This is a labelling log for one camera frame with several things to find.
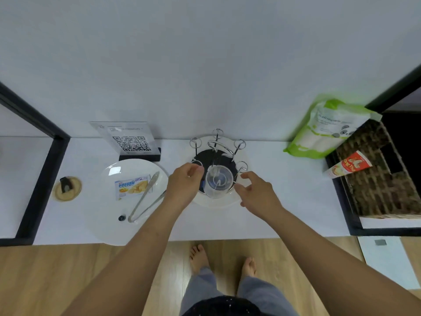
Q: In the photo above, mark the person's left forearm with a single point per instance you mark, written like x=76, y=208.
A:
x=131, y=259

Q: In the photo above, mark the person's left foot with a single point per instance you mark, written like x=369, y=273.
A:
x=198, y=258

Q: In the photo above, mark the person's right forearm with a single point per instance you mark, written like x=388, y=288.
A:
x=329, y=269

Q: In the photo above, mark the metal tongs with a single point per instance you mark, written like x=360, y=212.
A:
x=144, y=199

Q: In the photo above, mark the person's right hand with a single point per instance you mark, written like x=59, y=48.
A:
x=259, y=197

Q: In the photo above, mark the black shirt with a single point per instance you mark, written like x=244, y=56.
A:
x=223, y=307

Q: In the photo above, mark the person's right foot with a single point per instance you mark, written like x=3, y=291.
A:
x=249, y=267

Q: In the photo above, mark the blue and white snack packet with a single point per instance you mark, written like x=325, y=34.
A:
x=132, y=187

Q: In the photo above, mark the small black clip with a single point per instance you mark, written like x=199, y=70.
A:
x=66, y=185

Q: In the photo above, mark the white round rack tray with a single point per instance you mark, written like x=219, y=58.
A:
x=217, y=201

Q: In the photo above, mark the black metal shelf frame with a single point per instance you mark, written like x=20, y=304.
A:
x=42, y=180
x=348, y=210

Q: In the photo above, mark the person's left fingers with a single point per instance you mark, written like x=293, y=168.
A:
x=196, y=170

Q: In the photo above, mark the grey trousers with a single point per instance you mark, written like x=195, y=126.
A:
x=269, y=296

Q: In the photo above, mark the clear acrylic sign stand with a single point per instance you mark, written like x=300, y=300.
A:
x=131, y=141

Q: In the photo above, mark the person's right thumb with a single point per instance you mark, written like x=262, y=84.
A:
x=240, y=194

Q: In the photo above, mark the round wooden coaster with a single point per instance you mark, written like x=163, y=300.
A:
x=74, y=190

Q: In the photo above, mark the brown wicker basket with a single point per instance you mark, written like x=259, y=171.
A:
x=378, y=187

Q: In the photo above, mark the large white plate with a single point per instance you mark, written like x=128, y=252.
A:
x=108, y=210

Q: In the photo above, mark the green and white refill pouch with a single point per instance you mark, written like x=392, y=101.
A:
x=324, y=131

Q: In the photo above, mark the person's foot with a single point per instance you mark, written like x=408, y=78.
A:
x=198, y=258
x=249, y=267

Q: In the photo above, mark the white flat floor scale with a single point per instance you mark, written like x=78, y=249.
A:
x=388, y=263

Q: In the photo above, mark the red and white tube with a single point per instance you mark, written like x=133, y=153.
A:
x=348, y=164

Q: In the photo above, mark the clear glass cup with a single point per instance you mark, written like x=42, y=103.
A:
x=219, y=180

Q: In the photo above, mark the person's left hand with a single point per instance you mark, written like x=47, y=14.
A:
x=182, y=187

